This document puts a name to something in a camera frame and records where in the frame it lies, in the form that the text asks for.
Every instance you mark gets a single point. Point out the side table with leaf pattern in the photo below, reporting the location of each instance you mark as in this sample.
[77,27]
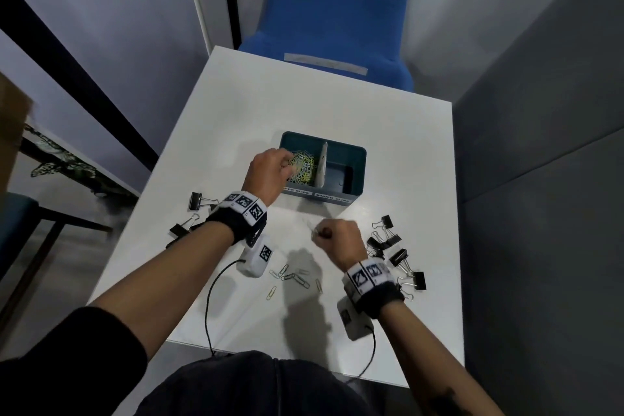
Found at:
[73,162]

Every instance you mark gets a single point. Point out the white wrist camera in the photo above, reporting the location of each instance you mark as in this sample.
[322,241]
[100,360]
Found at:
[356,320]
[256,259]

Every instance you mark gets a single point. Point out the person's black clothing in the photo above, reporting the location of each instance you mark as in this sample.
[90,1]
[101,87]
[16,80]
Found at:
[244,386]

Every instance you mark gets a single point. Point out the left wristband with marker tags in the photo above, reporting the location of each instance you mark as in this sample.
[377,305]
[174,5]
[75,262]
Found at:
[234,216]

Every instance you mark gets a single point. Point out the pile of coloured paper clips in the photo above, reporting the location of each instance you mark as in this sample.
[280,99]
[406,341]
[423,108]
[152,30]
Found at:
[306,167]

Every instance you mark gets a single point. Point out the group of black binder clips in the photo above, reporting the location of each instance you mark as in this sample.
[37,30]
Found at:
[196,200]
[399,257]

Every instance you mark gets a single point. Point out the brown cardboard box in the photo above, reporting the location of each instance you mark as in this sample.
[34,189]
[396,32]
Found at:
[12,138]

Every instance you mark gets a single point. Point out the person's right hand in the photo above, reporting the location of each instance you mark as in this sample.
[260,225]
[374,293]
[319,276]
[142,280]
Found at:
[343,242]

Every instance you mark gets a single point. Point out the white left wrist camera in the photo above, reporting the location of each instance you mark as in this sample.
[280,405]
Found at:
[256,259]

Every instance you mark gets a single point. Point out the blue chair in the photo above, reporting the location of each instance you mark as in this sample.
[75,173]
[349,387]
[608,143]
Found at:
[336,21]

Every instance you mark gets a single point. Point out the person's left forearm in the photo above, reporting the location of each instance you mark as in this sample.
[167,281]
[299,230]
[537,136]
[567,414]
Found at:
[161,289]

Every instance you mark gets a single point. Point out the teal divided organizer box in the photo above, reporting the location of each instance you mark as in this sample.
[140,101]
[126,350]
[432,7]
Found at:
[348,157]

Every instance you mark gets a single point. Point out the person's right forearm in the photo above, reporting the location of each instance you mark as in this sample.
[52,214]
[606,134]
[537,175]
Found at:
[429,362]

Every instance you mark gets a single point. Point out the teal stool with black frame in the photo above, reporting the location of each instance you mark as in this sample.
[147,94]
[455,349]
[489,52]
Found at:
[17,230]

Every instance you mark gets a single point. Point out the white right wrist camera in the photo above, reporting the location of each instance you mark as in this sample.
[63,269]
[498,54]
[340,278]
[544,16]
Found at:
[356,320]

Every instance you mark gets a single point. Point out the person's left hand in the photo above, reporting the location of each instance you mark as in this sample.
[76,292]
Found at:
[265,174]

